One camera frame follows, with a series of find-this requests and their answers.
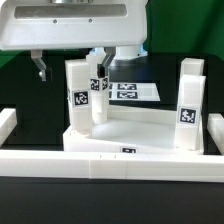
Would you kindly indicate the white marker base sheet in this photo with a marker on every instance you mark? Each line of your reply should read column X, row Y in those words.
column 121, row 91

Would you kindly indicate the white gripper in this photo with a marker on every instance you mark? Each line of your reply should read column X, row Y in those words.
column 68, row 24

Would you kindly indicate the white desk top tray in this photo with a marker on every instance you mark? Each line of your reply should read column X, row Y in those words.
column 140, row 131

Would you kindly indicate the white U-shaped obstacle frame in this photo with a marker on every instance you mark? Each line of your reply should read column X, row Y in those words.
column 97, row 165

